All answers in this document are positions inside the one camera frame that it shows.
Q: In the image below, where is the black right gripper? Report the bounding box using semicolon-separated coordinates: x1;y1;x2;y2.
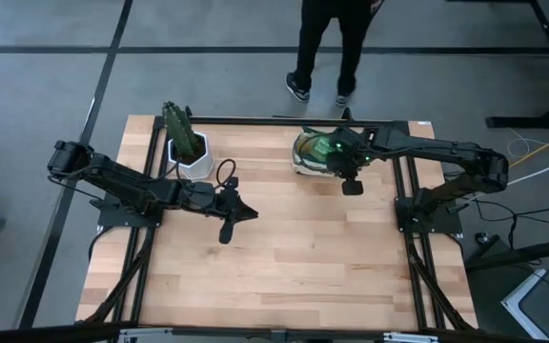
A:
326;126;376;196

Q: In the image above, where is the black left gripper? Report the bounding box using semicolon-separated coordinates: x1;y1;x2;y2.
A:
197;175;260;245

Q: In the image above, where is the beige green gardening bag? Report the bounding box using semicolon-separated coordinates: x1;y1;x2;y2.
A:
292;126;352;178

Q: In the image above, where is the white hexagonal plant pot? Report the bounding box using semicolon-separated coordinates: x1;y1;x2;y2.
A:
167;131;215;181

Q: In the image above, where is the green cactus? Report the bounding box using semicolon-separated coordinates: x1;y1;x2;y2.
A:
161;100;204;166

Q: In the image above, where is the person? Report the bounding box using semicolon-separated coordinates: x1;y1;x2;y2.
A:
284;0;385;107

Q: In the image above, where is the black floor stand bar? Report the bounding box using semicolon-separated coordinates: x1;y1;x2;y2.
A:
464;235;549;273

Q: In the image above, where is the black aluminium table frame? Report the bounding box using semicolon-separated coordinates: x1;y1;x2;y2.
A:
0;107;549;343

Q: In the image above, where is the silver aluminium bracket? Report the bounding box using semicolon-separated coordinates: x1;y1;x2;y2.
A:
382;332;440;343
116;327;175;343

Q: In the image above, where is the black desk leg frame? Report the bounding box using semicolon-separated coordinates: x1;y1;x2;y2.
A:
486;0;549;130

